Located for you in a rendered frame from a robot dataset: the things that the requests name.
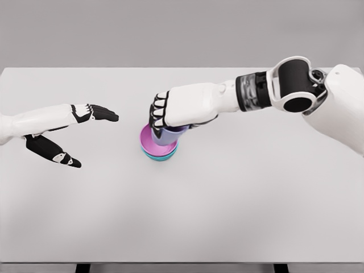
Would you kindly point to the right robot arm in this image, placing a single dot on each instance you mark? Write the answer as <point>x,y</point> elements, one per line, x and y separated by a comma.
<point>298,88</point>

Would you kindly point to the teal bowl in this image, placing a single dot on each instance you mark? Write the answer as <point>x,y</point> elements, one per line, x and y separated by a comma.
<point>159,157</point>

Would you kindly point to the pink bowl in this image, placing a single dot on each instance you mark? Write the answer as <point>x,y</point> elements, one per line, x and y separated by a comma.
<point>150,142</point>

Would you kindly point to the lavender cup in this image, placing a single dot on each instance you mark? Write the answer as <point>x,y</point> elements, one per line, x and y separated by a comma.
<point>167,136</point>

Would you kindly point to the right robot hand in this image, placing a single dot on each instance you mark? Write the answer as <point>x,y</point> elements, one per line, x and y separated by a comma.
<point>187,105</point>

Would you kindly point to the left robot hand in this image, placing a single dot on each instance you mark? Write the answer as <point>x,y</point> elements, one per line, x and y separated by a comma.
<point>45,116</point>

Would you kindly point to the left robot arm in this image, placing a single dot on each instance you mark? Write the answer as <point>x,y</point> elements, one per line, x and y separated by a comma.
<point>4,128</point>

